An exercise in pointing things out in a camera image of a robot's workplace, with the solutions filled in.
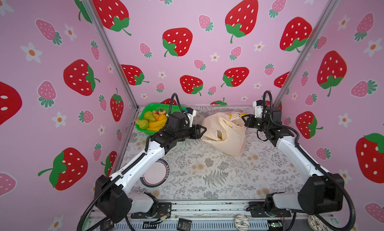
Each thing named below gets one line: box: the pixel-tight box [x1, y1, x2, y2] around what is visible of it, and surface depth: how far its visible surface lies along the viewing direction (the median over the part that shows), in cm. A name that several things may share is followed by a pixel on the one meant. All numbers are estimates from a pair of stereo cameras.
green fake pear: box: [144, 111, 156, 122], surface depth 105 cm
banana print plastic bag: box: [201, 111, 247, 157], surface depth 81 cm
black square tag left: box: [100, 219, 115, 231], surface depth 70 cm
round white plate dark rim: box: [139, 158, 171, 188], surface depth 85 cm
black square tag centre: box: [176, 218, 192, 231], surface depth 70 cm
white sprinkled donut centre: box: [234, 214, 250, 231], surface depth 70 cm
